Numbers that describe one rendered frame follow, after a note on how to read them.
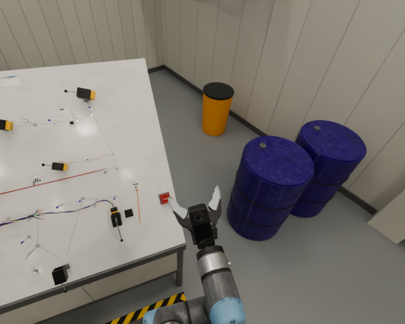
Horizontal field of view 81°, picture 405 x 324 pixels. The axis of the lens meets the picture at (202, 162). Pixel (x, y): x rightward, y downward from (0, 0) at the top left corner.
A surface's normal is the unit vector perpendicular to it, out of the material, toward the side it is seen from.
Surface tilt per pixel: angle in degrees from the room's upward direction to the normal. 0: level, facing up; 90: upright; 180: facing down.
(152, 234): 46
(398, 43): 90
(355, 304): 0
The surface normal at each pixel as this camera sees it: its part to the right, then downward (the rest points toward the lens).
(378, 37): -0.76, 0.43
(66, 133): 0.32, 0.03
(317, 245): 0.07, -0.69
